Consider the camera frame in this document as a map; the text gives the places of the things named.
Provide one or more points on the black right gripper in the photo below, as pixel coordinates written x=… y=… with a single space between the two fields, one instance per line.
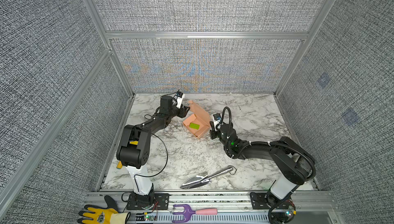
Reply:
x=213 y=131

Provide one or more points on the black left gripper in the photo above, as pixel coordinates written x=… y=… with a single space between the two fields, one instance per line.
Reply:
x=182 y=111

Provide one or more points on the small green tag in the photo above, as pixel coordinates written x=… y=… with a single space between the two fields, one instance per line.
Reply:
x=195 y=126

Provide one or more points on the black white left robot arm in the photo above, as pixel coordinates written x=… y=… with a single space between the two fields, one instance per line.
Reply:
x=134 y=147

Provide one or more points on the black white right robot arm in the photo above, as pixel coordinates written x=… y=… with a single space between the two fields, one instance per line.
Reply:
x=296 y=165

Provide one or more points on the silver metal garden trowel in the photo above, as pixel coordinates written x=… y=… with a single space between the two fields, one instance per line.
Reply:
x=204 y=178

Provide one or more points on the yellow toy shovel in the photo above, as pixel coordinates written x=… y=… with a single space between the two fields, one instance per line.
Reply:
x=119 y=165

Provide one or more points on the purple pink garden fork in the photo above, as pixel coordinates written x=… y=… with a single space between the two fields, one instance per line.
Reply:
x=188 y=212

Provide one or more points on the yellow black work glove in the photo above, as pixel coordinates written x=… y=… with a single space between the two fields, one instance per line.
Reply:
x=103 y=215

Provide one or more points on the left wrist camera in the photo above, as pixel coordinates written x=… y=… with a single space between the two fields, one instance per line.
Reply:
x=179 y=96

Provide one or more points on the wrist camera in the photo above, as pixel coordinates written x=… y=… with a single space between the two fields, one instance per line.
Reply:
x=179 y=96
x=217 y=119

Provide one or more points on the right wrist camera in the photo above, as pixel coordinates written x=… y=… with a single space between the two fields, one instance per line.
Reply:
x=217 y=119

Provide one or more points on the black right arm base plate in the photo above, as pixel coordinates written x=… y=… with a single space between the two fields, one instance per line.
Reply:
x=262 y=201

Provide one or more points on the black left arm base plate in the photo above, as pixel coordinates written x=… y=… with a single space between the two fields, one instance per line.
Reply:
x=147 y=202

